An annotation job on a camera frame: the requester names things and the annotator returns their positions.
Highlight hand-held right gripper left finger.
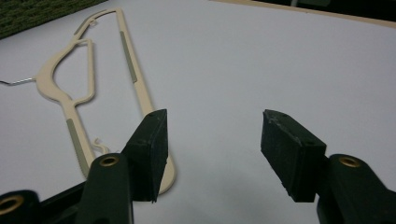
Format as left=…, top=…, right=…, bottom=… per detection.
left=74, top=108, right=169, bottom=224

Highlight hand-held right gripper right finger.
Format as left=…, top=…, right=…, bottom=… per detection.
left=261, top=108, right=396, bottom=224

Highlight beige plastic clothes hanger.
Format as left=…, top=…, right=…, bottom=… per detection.
left=0, top=7, right=177, bottom=195

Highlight dark green cloth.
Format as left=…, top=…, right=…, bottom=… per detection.
left=0, top=0, right=108, bottom=40

